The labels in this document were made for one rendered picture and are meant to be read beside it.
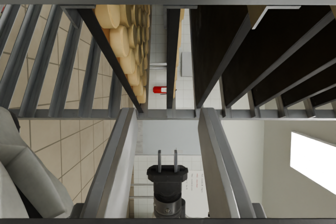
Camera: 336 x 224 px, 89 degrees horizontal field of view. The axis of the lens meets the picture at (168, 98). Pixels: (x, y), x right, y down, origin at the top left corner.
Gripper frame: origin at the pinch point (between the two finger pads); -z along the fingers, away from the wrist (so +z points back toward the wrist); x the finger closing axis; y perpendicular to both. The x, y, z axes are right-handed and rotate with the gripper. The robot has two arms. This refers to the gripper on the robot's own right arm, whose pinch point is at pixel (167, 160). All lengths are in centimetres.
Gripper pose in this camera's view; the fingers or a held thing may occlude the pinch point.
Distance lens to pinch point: 55.4
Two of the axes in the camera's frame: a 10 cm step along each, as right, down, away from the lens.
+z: 0.0, 9.8, 1.7
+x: 10.0, 0.0, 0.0
